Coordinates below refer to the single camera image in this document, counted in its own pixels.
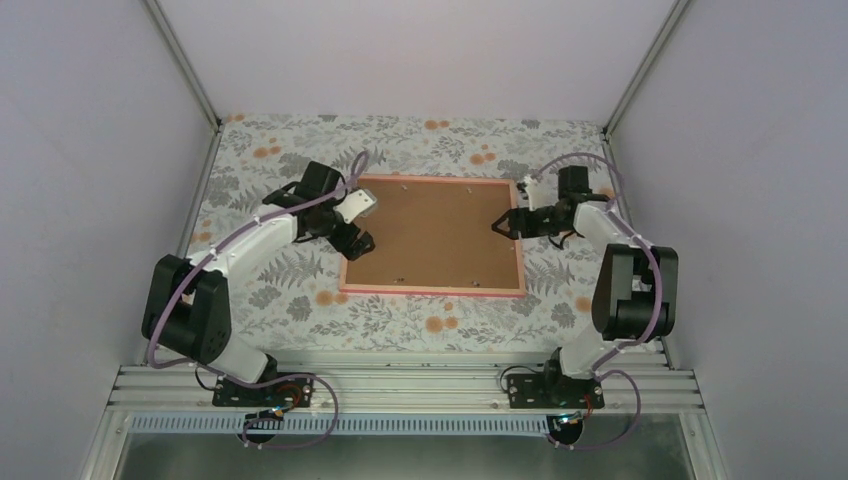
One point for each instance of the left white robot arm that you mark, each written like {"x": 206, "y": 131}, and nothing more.
{"x": 188, "y": 315}

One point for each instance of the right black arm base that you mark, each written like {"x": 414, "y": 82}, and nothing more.
{"x": 574, "y": 399}

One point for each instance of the pink wooden picture frame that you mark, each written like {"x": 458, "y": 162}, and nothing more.
{"x": 430, "y": 290}

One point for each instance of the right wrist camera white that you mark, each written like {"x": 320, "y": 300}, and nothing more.
{"x": 531, "y": 190}

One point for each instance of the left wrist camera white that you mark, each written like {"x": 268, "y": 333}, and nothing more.
{"x": 359, "y": 203}

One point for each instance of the aluminium mounting rail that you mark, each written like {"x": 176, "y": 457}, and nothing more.
{"x": 416, "y": 383}

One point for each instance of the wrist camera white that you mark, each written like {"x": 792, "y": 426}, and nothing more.
{"x": 531, "y": 190}
{"x": 359, "y": 203}

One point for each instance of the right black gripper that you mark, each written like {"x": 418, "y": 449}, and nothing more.
{"x": 516, "y": 215}

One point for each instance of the floral patterned table mat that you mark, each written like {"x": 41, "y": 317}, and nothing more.
{"x": 292, "y": 301}

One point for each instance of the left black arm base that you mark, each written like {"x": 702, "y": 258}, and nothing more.
{"x": 272, "y": 402}

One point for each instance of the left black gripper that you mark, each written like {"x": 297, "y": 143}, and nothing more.
{"x": 341, "y": 243}

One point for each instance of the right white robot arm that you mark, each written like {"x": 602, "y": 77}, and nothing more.
{"x": 635, "y": 294}

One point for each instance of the brown cardboard backing board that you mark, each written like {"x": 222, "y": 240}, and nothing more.
{"x": 430, "y": 232}

